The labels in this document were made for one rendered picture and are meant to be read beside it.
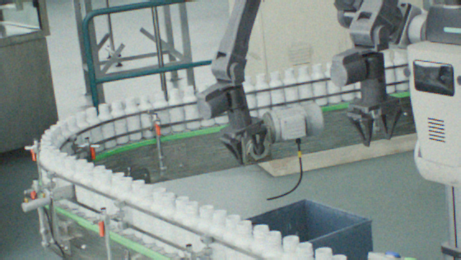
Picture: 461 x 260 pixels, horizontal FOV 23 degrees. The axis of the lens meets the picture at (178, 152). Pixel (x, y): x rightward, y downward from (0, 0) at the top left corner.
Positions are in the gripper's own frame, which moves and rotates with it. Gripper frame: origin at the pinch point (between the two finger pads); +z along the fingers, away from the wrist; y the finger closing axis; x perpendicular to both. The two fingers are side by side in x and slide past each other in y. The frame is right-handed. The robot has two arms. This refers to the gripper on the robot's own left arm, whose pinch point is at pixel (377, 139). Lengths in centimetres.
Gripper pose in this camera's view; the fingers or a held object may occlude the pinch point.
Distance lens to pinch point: 254.0
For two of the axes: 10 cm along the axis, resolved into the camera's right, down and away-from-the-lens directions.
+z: 1.2, 9.5, 2.7
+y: 8.4, -2.5, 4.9
